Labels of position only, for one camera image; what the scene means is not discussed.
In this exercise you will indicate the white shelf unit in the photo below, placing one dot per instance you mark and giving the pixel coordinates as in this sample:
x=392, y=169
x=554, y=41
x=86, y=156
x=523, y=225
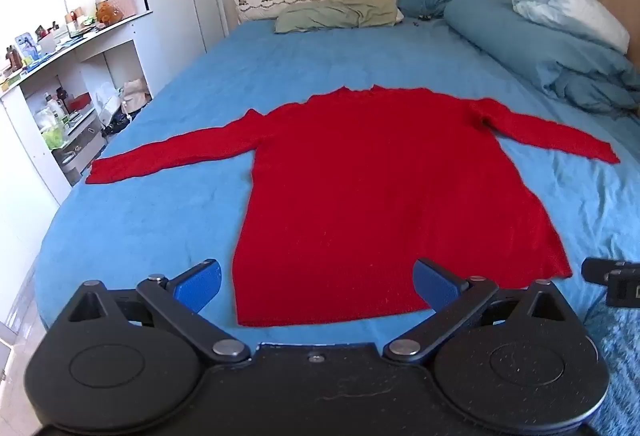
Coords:
x=120, y=33

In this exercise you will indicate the red knit sweater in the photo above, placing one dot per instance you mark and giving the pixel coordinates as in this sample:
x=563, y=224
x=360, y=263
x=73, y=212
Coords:
x=370, y=186

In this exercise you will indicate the orange plush bear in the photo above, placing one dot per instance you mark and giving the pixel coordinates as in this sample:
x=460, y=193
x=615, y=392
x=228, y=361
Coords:
x=107, y=13

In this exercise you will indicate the beige cloth bag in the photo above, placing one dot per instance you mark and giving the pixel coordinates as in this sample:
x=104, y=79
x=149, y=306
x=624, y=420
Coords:
x=136, y=96

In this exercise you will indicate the bed with blue sheet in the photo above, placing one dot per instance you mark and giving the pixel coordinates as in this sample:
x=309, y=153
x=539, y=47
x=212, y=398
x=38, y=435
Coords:
x=200, y=81

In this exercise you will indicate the green plastic bag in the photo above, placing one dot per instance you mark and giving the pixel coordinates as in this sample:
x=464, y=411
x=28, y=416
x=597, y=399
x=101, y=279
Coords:
x=52, y=136

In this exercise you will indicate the clutter of small desk supplies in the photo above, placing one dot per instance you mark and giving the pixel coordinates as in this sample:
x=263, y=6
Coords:
x=35, y=48

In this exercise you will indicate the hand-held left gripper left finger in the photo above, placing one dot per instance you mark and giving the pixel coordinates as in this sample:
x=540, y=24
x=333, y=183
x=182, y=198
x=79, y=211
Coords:
x=197, y=286

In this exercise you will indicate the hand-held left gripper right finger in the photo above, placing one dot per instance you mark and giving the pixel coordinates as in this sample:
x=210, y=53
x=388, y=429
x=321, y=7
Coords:
x=432, y=286

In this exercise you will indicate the light blue blanket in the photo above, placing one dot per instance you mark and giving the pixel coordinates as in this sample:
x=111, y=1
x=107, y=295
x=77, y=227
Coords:
x=565, y=11

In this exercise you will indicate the white wardrobe with grey panel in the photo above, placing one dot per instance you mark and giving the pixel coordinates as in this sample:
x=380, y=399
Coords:
x=175, y=1

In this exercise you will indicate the teal duvet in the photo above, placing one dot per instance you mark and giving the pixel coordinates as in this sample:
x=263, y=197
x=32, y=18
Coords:
x=525, y=46

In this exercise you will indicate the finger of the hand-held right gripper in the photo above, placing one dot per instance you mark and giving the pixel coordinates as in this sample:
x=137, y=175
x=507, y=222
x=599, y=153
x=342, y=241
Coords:
x=622, y=288
x=597, y=268

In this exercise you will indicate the white bottle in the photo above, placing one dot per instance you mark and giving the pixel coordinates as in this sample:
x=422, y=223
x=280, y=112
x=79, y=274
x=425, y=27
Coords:
x=54, y=108

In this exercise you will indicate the green pillow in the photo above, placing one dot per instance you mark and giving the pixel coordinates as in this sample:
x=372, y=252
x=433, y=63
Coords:
x=330, y=13

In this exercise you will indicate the cardboard box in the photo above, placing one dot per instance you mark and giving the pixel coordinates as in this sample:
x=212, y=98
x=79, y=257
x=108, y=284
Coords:
x=126, y=5

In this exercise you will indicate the red box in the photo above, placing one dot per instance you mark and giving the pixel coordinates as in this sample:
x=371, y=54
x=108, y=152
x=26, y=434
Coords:
x=79, y=103

